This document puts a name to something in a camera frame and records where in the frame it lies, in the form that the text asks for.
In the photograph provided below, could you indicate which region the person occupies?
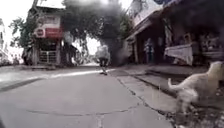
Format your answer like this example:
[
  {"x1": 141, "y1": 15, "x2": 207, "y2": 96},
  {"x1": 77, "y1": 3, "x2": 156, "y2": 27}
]
[
  {"x1": 143, "y1": 37, "x2": 155, "y2": 65},
  {"x1": 95, "y1": 44, "x2": 111, "y2": 76}
]

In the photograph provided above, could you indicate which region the large dark tree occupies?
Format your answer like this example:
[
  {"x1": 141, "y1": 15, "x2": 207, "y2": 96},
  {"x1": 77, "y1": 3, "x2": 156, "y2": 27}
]
[{"x1": 61, "y1": 0, "x2": 133, "y2": 66}]

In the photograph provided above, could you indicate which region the rubble dirt strip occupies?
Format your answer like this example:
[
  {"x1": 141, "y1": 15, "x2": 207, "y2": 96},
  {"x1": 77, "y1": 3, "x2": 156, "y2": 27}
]
[{"x1": 109, "y1": 63, "x2": 224, "y2": 128}]

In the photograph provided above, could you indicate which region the grey concrete road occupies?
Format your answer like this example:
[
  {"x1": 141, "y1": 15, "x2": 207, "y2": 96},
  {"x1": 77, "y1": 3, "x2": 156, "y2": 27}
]
[{"x1": 0, "y1": 63, "x2": 174, "y2": 128}]

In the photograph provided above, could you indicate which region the table with white cloth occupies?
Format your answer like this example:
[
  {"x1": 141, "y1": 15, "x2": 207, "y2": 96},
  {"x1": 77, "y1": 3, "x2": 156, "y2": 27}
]
[{"x1": 164, "y1": 43, "x2": 195, "y2": 67}]

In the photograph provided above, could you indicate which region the building with red sign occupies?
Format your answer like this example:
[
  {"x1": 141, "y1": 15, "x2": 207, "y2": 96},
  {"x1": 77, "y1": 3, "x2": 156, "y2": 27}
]
[{"x1": 23, "y1": 4, "x2": 79, "y2": 67}]

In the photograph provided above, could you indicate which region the shop building with awning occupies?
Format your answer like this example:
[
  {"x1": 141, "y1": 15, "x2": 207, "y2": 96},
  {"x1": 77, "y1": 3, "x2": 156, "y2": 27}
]
[{"x1": 123, "y1": 0, "x2": 224, "y2": 68}]

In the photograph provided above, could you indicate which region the pale dog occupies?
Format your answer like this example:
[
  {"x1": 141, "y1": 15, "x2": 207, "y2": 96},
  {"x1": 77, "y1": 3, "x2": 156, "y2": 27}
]
[{"x1": 166, "y1": 60, "x2": 224, "y2": 115}]

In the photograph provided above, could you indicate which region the small green tree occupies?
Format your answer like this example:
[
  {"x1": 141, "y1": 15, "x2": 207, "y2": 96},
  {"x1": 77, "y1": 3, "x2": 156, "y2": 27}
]
[{"x1": 9, "y1": 15, "x2": 38, "y2": 49}]

